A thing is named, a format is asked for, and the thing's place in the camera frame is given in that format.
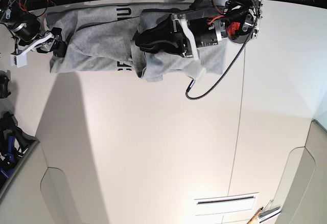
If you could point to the wooden pencil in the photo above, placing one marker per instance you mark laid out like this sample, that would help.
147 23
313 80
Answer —
255 215

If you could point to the blue black bag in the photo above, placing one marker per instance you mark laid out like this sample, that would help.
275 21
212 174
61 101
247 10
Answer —
14 144

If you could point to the grey T-shirt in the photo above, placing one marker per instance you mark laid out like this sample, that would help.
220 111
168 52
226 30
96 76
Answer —
102 39

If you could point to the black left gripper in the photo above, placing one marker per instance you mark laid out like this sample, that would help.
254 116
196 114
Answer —
184 34

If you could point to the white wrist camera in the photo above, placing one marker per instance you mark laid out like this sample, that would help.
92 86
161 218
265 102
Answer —
18 60
195 70

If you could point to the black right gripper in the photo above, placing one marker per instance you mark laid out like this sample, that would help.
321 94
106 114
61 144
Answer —
27 28

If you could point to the black object at left edge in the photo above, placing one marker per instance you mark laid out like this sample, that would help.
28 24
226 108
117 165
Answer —
4 92

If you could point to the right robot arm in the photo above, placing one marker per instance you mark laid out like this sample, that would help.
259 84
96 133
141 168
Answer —
11 10

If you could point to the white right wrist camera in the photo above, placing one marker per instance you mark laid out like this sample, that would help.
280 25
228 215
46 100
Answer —
18 60

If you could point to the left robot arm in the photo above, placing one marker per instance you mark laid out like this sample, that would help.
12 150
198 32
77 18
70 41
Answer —
241 17

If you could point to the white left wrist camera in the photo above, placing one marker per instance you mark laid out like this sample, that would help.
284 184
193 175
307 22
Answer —
195 70

